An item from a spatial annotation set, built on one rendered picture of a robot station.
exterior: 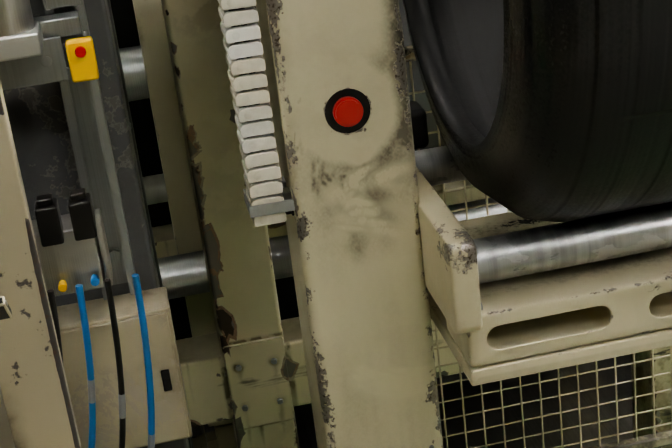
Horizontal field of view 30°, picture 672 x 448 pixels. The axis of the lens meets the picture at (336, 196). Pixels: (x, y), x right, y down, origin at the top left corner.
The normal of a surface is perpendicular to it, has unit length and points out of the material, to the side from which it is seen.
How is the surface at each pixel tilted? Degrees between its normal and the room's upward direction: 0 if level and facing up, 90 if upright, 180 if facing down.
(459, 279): 90
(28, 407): 90
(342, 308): 90
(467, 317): 90
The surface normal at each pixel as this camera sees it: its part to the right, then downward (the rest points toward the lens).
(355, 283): 0.19, 0.34
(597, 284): -0.11, -0.92
